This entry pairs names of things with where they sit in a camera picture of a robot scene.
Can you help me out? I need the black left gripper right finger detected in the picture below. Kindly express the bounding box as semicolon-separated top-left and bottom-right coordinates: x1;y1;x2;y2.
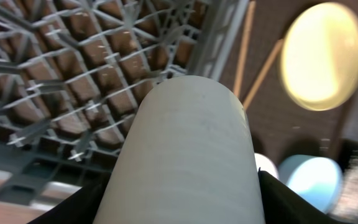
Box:
258;170;346;224

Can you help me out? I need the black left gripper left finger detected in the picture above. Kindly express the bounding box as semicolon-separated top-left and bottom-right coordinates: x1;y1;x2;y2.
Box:
29;174;111;224

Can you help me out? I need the light blue bowl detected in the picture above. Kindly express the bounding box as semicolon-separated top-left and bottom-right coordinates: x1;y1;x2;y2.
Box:
278;154;343;213

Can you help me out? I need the white round bowl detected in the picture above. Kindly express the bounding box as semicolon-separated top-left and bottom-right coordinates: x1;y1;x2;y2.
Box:
254;153;279;179

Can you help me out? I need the pale green plastic cup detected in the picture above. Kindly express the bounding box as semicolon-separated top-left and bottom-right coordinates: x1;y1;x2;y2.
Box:
94;75;265;223

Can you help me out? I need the black food waste tray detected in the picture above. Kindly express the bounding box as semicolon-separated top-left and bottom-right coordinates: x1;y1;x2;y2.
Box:
329;140;358;223

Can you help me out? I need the grey plastic dishwasher rack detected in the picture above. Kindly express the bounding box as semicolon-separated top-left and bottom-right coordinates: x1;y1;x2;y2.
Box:
0;0;248;210

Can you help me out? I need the dark brown serving tray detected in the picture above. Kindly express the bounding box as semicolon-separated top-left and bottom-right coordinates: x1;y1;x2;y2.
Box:
219;0;358;175

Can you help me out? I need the wooden chopstick right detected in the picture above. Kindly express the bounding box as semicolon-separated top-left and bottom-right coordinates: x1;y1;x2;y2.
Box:
243;39;283;110

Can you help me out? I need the wooden chopstick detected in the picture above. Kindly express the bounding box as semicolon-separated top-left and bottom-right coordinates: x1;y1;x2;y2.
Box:
243;39;283;110
233;0;256;97

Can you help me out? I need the wooden chopstick left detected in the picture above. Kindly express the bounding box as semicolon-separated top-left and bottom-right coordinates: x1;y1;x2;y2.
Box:
233;0;256;97

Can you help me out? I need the yellow round plate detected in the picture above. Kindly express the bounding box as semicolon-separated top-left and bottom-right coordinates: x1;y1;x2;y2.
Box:
279;2;358;111

